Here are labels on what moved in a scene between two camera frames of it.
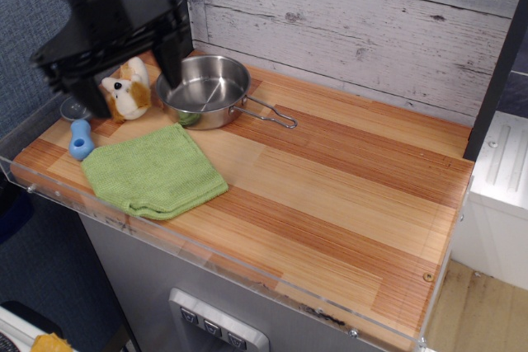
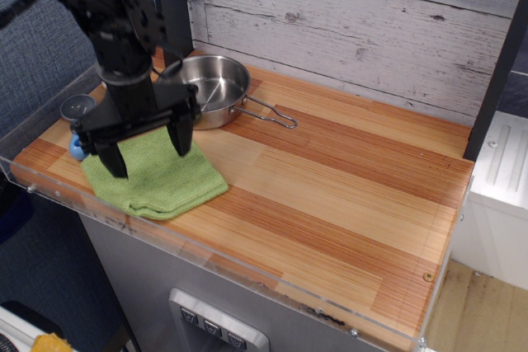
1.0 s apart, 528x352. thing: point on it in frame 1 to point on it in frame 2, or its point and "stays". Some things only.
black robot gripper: [105, 31] to [133, 107]
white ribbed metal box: [492, 233] stays
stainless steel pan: [209, 90] stays
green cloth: [157, 176] stays
